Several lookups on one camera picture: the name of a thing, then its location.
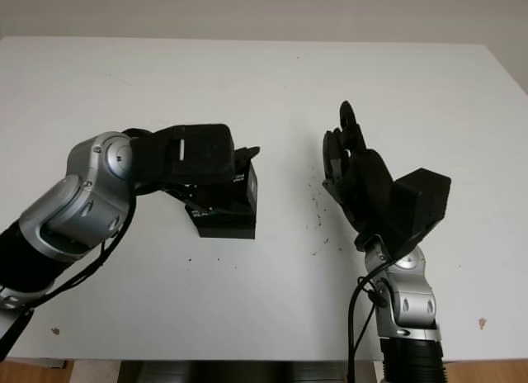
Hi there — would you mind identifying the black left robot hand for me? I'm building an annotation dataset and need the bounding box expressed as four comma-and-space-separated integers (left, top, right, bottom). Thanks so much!
122, 126, 262, 209

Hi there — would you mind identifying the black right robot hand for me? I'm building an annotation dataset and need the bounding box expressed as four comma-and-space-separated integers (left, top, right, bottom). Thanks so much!
321, 101, 397, 252

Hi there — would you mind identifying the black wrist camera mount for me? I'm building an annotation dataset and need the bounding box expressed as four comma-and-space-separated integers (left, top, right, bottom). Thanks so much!
389, 167, 452, 257
158, 123, 238, 186

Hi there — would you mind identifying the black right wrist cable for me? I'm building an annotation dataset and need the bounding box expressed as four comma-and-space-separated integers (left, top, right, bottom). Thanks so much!
345, 270, 387, 383

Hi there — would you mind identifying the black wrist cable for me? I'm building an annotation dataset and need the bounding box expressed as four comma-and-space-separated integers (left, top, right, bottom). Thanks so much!
345, 270, 387, 383
22, 201, 138, 312

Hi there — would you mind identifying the black camera box base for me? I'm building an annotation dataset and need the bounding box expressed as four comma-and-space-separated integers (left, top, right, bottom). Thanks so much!
196, 213, 257, 240

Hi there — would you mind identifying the black RealSense box lid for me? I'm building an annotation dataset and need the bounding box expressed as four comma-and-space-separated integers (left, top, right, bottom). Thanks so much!
185, 159, 260, 226

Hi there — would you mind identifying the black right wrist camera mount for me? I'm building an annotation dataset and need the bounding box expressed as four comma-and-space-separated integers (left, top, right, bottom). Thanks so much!
389, 167, 452, 257

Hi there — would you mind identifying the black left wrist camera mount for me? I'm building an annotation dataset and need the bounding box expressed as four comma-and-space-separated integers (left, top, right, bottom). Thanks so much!
158, 123, 238, 186

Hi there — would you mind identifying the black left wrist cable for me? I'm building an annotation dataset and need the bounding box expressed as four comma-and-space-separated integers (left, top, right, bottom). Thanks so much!
22, 201, 138, 312

